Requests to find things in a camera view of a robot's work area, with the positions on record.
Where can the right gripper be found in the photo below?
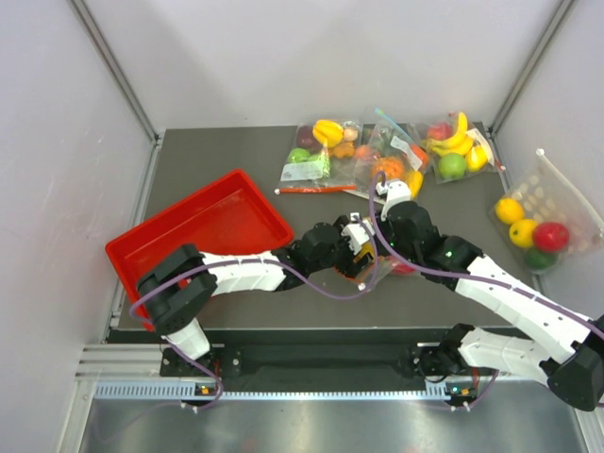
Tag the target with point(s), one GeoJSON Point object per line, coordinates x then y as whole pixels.
{"type": "Point", "coordinates": [379, 221]}

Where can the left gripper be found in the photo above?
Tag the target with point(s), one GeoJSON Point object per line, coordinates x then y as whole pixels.
{"type": "Point", "coordinates": [348, 266]}

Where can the zip bag with bananas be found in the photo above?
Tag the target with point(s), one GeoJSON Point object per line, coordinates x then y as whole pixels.
{"type": "Point", "coordinates": [369, 277]}

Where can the yellow fake banana bunch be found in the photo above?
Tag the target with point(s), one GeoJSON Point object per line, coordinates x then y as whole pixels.
{"type": "Point", "coordinates": [364, 259]}

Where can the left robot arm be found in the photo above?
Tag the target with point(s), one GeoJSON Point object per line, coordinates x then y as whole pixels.
{"type": "Point", "coordinates": [177, 289]}

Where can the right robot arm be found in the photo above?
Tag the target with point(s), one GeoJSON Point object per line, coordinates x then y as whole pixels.
{"type": "Point", "coordinates": [561, 349]}

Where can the red fake dragon fruit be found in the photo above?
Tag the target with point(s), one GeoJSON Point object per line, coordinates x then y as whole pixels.
{"type": "Point", "coordinates": [401, 269]}

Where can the zip bag with orange fruit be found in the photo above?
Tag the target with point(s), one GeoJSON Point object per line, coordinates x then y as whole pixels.
{"type": "Point", "coordinates": [393, 149]}

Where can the zip bag with green fruit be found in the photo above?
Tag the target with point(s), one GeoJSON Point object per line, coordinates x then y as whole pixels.
{"type": "Point", "coordinates": [322, 157]}

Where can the zip bag with banana apple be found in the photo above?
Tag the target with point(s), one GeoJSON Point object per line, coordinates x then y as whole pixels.
{"type": "Point", "coordinates": [457, 148]}

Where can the zip bag with lemons tomato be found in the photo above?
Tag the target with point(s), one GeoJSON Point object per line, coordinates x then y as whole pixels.
{"type": "Point", "coordinates": [544, 219]}

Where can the red plastic tray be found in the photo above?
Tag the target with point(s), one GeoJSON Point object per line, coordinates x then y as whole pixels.
{"type": "Point", "coordinates": [230, 216]}

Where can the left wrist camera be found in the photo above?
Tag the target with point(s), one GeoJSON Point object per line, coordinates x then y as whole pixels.
{"type": "Point", "coordinates": [360, 232]}

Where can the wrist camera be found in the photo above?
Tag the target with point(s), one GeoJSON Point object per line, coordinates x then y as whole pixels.
{"type": "Point", "coordinates": [360, 232]}
{"type": "Point", "coordinates": [393, 192]}

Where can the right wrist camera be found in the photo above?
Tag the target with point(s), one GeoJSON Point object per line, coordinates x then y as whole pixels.
{"type": "Point", "coordinates": [393, 192]}

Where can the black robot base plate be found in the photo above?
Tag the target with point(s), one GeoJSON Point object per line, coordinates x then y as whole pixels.
{"type": "Point", "coordinates": [409, 352]}

